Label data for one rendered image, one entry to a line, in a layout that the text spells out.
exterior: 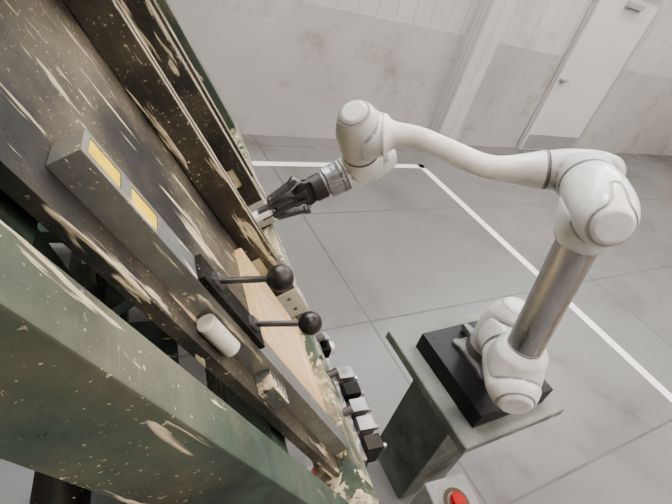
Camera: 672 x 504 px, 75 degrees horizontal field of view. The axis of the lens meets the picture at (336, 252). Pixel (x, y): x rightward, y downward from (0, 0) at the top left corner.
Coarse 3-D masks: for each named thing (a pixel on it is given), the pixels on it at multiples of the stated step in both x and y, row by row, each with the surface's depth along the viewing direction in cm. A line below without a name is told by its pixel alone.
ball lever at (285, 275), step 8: (280, 264) 60; (216, 272) 63; (272, 272) 59; (280, 272) 58; (288, 272) 59; (216, 280) 62; (224, 280) 63; (232, 280) 62; (240, 280) 62; (248, 280) 61; (256, 280) 61; (264, 280) 60; (272, 280) 58; (280, 280) 58; (288, 280) 59; (272, 288) 59; (280, 288) 59; (288, 288) 60
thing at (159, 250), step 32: (64, 160) 44; (96, 192) 47; (128, 192) 50; (128, 224) 50; (160, 224) 55; (160, 256) 55; (192, 256) 62; (192, 288) 60; (224, 320) 66; (256, 352) 73; (288, 384) 83; (320, 416) 96
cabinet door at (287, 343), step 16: (240, 256) 109; (240, 272) 105; (256, 272) 115; (256, 288) 106; (256, 304) 97; (272, 304) 118; (272, 320) 108; (272, 336) 99; (288, 336) 118; (288, 352) 108; (304, 352) 129; (304, 368) 119; (304, 384) 107; (320, 400) 118
